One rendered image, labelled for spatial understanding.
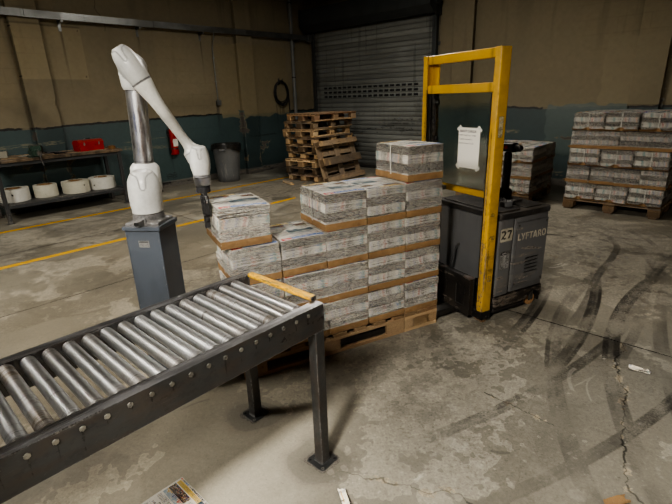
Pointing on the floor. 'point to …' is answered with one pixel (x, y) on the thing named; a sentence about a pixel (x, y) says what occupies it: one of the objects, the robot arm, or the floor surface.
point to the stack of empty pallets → (308, 133)
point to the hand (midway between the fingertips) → (207, 221)
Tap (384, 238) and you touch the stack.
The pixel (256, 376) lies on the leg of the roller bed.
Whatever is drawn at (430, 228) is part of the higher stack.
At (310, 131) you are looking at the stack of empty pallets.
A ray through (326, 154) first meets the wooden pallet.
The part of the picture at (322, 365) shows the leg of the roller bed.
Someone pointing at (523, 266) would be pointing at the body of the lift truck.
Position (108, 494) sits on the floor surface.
